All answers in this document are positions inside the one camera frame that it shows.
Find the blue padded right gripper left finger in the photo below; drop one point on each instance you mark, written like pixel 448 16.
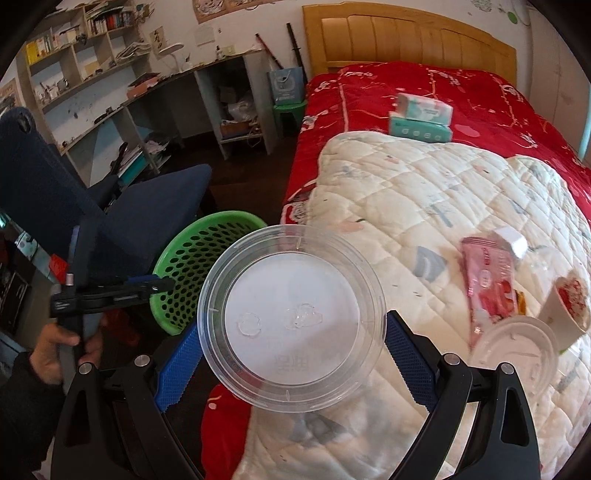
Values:
pixel 178 369

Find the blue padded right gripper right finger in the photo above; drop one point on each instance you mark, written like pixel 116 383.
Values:
pixel 416 370

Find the pink snack wrapper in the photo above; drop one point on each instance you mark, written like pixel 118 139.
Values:
pixel 489 276

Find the white round container lid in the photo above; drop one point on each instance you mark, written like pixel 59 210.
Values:
pixel 526 343

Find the clear round plastic lid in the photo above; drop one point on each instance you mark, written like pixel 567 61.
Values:
pixel 291 318

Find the white foam block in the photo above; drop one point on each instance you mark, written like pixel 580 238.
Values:
pixel 512 240

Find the white paper cup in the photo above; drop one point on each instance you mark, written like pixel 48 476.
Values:
pixel 566 310

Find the green plastic mesh trash basket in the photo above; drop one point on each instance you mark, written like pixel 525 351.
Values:
pixel 187 260

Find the person left hand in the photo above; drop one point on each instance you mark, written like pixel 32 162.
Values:
pixel 45 356

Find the dark blue chair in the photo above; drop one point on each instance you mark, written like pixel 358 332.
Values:
pixel 45 200

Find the grey desk shelf unit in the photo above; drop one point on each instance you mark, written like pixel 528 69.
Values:
pixel 181 106

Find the white quilted blanket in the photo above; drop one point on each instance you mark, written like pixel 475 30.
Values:
pixel 406 206

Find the white tissue pack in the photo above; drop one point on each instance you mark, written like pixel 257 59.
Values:
pixel 424 109

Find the red bed cover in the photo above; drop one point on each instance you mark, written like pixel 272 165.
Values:
pixel 488 113

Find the white desk lamp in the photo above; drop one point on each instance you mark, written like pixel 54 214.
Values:
pixel 170 51

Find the green plastic stool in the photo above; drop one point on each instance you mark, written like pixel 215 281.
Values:
pixel 289 117

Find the white wardrobe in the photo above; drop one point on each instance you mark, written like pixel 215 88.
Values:
pixel 560 90

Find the wooden headboard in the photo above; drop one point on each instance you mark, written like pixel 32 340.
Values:
pixel 349 33

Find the wall bookshelf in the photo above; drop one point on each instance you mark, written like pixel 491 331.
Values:
pixel 74 48

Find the cartoon wall posters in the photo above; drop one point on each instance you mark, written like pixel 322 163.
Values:
pixel 205 10

